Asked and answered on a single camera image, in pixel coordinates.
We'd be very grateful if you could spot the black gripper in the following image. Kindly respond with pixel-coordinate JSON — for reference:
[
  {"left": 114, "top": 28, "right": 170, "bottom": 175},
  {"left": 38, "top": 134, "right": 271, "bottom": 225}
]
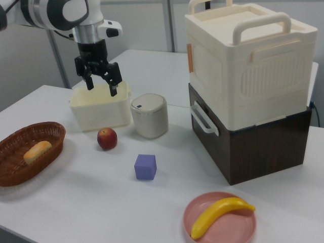
[{"left": 74, "top": 39, "right": 122, "bottom": 98}]

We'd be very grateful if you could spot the wooden drawer with white handle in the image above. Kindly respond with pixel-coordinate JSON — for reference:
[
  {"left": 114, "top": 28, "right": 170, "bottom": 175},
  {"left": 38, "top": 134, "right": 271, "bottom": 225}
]
[{"left": 188, "top": 83, "right": 232, "bottom": 187}]

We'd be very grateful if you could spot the cream plastic open container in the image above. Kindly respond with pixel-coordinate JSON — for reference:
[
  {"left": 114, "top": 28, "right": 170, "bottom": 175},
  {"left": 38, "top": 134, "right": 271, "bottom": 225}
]
[{"left": 68, "top": 80, "right": 133, "bottom": 132}]

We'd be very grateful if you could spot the red apple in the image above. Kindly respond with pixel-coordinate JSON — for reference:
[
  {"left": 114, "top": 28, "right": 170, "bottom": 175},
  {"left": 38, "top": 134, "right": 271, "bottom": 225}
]
[{"left": 97, "top": 127, "right": 118, "bottom": 151}]

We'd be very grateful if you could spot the small cream lidded bin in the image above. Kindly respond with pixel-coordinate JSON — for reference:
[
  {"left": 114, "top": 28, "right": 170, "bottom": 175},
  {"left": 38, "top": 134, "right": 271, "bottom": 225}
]
[{"left": 130, "top": 93, "right": 169, "bottom": 139}]

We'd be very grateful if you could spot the brown wicker basket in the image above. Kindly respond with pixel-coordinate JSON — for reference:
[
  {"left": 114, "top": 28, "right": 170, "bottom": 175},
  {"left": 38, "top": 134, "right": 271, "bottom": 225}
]
[{"left": 0, "top": 121, "right": 66, "bottom": 187}]

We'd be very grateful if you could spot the toasted bread loaf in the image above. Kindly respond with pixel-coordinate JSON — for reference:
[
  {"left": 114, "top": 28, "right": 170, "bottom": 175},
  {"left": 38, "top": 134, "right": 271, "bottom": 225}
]
[{"left": 23, "top": 141, "right": 53, "bottom": 166}]

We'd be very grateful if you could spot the purple cube block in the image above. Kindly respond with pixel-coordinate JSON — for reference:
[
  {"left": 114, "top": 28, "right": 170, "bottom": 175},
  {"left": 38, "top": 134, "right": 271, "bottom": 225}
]
[{"left": 134, "top": 154, "right": 157, "bottom": 181}]

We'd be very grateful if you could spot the cream plastic storage box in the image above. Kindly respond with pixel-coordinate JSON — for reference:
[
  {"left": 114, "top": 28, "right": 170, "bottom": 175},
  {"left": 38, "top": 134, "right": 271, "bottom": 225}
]
[{"left": 184, "top": 0, "right": 318, "bottom": 131}]

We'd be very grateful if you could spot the yellow toy banana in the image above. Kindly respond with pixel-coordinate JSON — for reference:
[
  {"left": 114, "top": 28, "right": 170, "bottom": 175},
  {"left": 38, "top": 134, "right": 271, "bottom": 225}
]
[{"left": 190, "top": 196, "right": 256, "bottom": 240}]

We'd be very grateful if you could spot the dark brown wooden cabinet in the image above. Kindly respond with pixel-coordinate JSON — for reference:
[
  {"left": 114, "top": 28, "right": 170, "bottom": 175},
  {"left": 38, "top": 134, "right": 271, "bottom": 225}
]
[{"left": 227, "top": 105, "right": 312, "bottom": 187}]

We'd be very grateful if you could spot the pink plate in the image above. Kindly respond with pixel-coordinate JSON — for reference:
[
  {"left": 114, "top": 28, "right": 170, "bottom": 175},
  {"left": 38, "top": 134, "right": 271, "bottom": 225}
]
[{"left": 183, "top": 191, "right": 257, "bottom": 243}]

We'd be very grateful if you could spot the black cable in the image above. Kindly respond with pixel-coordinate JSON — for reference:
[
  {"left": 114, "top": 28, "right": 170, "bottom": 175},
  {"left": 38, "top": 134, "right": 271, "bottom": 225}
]
[{"left": 309, "top": 100, "right": 322, "bottom": 128}]

